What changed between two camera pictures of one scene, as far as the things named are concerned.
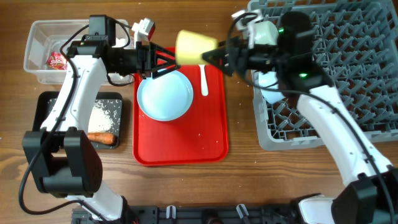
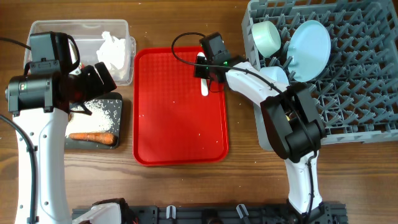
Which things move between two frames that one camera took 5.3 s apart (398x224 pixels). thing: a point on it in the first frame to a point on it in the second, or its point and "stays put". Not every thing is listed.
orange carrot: (107, 138) stays put
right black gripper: (224, 53) to (198, 71)
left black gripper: (146, 53) to (98, 88)
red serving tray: (200, 137) stays put
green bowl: (265, 33) stays put
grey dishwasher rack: (356, 44) stays put
